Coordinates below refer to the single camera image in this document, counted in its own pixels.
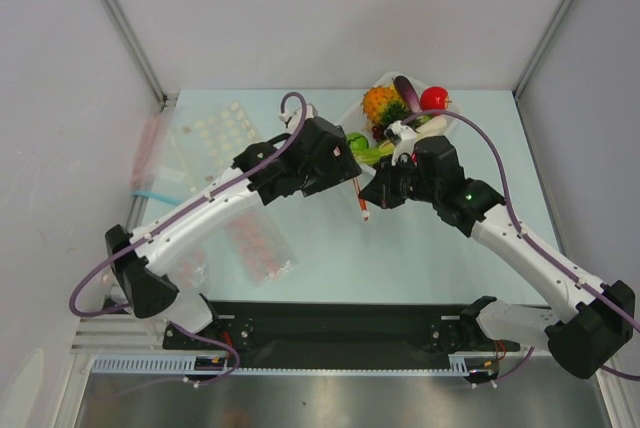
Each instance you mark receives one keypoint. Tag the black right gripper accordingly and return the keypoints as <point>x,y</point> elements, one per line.
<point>378,188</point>

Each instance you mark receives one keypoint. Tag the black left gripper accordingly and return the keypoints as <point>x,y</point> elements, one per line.
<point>343,167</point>

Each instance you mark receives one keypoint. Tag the clear red-zipper zip bag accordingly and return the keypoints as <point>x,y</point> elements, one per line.
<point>362,203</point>

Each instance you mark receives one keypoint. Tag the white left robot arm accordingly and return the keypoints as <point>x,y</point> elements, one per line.
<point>142,259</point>

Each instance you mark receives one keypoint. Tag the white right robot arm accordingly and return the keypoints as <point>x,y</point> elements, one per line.
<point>587,320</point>

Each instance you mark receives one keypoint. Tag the clear pink-dotted zip bag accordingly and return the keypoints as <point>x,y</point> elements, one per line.
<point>260,246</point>

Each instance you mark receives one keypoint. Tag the clear cream-dotted zip bag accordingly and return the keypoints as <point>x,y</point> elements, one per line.
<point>205,138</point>

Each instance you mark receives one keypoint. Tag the clear red-patterned zip bag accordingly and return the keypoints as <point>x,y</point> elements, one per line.
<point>190,273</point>

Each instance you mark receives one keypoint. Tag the green toy melon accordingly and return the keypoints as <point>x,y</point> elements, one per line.
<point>357,142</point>

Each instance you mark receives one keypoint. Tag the green toy celery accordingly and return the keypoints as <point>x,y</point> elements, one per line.
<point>370,156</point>

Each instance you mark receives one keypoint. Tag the white toy radish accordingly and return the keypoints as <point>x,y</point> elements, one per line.
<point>434,127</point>

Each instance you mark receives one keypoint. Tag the dark toy grapes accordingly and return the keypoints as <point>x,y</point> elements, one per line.
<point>379,132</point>

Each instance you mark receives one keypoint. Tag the red toy apple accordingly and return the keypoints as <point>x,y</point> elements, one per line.
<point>435,98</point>

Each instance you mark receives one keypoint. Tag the purple toy eggplant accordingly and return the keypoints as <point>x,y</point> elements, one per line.
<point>407,92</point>

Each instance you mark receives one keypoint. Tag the orange toy pineapple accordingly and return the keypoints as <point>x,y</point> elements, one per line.
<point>383,105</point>

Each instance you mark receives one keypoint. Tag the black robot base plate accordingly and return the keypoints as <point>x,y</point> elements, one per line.
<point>265,331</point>

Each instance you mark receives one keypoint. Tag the slotted white cable duct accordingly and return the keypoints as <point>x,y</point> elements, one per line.
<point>439,365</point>

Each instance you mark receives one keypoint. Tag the right aluminium frame post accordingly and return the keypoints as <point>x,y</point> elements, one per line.
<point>542,47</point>

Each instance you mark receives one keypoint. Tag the aluminium frame post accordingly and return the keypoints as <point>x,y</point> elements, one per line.
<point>132,44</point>
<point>542,47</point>

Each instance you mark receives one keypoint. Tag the left aluminium frame post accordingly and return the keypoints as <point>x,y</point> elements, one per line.
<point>132,44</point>

